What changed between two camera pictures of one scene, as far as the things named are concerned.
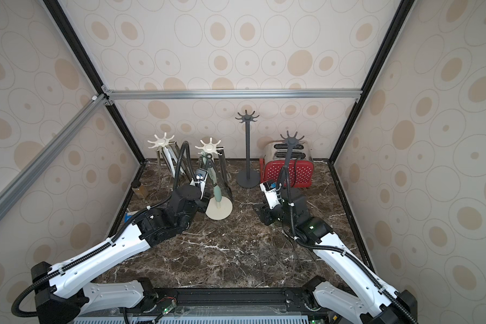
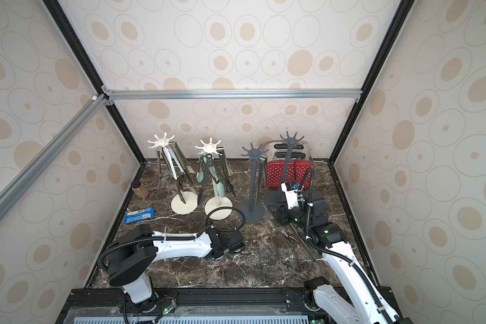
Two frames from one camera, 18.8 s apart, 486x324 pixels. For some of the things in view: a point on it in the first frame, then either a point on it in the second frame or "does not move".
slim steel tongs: [159, 150] does not move
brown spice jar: [139, 190] does not move
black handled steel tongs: [220, 149] → [218, 173]
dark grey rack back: [248, 178] → [252, 210]
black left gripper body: [201, 204] → [211, 258]
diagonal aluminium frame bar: [36, 167] does not move
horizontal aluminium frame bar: [232, 94] does not move
